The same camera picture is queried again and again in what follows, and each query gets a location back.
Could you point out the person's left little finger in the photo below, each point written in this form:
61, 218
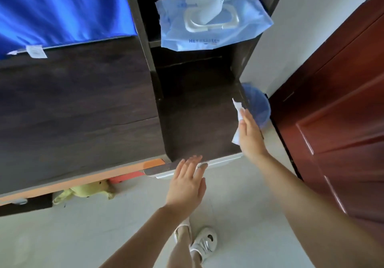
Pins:
178, 168

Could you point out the person's right thumb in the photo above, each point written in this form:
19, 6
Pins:
242, 131

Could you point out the red flat object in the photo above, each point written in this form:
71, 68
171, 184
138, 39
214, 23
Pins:
127, 177

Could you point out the person's left thumb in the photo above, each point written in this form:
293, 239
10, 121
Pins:
203, 188

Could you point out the person's left middle finger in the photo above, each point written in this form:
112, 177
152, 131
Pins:
193, 165

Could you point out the person's white left shoe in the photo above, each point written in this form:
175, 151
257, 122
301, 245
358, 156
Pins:
183, 228

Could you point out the person's right leg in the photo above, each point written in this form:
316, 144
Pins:
196, 260

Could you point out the yellow-green plush toy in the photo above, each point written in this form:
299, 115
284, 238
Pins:
87, 190

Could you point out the shiny blue cloth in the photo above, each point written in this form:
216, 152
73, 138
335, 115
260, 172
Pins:
60, 9

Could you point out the person's white right shoe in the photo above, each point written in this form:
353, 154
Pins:
205, 242

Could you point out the white cloth label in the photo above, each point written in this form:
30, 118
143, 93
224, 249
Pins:
36, 51

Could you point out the white wet wipe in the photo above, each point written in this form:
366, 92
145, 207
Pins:
238, 111

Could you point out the blue wet wipes pack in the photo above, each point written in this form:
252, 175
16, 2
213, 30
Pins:
210, 27

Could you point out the person's left hand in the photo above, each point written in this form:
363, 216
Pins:
186, 188

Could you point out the person's right hand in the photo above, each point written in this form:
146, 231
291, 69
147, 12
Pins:
252, 138

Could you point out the red-brown wooden door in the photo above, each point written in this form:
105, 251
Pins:
339, 120

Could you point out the dark wooden desk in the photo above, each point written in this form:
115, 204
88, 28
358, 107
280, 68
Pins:
90, 105

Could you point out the person's right forearm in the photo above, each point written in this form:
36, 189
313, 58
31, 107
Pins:
312, 210

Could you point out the blue trash bin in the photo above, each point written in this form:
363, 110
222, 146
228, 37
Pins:
259, 105

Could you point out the person's leg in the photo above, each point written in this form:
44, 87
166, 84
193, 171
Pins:
180, 252
196, 260

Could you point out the person's left forearm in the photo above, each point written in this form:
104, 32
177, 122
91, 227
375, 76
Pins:
144, 240

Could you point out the person's white shoe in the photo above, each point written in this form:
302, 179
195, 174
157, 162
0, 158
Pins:
183, 228
205, 242

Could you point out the person's left leg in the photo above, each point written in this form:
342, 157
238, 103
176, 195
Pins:
180, 252

